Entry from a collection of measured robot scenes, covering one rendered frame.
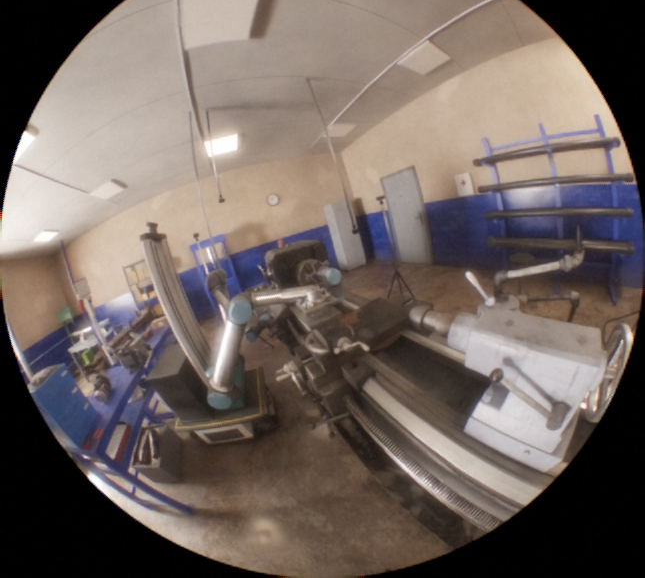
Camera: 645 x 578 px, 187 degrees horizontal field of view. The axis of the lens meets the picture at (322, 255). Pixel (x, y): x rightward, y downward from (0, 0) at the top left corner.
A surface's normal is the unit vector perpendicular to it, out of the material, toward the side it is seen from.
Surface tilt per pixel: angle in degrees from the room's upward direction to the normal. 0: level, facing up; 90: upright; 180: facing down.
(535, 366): 82
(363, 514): 0
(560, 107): 90
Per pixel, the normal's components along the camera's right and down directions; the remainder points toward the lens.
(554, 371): -0.91, 0.18
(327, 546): -0.26, -0.95
